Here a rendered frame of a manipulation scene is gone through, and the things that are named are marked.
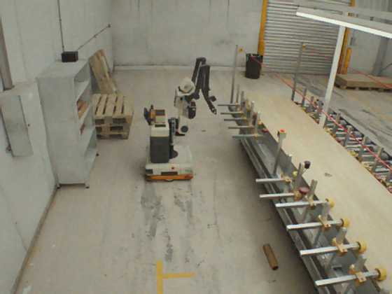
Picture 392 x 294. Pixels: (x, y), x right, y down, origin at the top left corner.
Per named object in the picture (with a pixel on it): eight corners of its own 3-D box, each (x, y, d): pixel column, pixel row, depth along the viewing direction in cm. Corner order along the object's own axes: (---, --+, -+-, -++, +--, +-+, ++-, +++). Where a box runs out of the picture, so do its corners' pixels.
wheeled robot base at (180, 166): (145, 181, 407) (144, 166, 395) (145, 157, 462) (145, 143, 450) (193, 180, 416) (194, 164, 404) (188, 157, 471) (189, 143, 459)
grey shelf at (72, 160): (57, 188, 386) (34, 77, 311) (72, 155, 464) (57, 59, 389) (89, 188, 391) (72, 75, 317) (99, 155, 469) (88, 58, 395)
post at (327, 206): (311, 249, 229) (327, 204, 206) (309, 246, 232) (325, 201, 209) (314, 248, 230) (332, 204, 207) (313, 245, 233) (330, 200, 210)
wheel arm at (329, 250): (300, 257, 187) (302, 254, 185) (298, 253, 190) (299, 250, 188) (362, 248, 193) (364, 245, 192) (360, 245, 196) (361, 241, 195)
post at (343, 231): (323, 275, 209) (344, 229, 186) (320, 271, 212) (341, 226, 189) (327, 274, 209) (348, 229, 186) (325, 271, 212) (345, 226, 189)
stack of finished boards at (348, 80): (402, 89, 906) (404, 84, 898) (346, 85, 869) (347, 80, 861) (387, 82, 972) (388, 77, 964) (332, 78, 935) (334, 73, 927)
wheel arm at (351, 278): (316, 288, 165) (317, 285, 164) (313, 283, 168) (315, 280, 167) (381, 276, 172) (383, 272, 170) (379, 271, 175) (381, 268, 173)
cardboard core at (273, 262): (272, 265, 283) (263, 243, 309) (271, 270, 286) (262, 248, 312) (279, 264, 284) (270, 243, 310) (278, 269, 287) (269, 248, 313)
